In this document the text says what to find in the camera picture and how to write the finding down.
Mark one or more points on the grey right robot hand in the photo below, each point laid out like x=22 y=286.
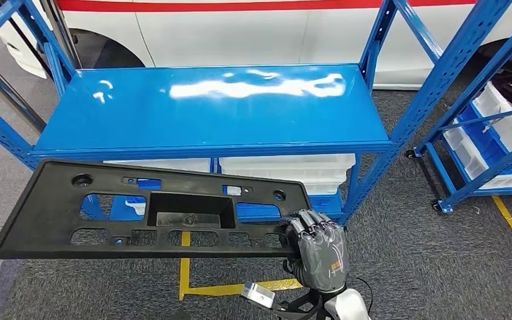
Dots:
x=322 y=260

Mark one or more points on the black plastic panel part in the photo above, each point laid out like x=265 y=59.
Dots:
x=39 y=221

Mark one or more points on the blue metal shelf rack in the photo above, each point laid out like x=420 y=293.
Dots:
x=448 y=116
x=216 y=110

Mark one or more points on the yellow floor tape outline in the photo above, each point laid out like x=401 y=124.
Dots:
x=185 y=274

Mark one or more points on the blue plastic bin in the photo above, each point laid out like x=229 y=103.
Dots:
x=481 y=132

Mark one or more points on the white car with red stripe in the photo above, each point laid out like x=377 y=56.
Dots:
x=238 y=35

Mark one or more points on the dark grey bar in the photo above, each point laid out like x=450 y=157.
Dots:
x=13 y=95

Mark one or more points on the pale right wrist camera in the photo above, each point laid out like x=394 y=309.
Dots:
x=258 y=295

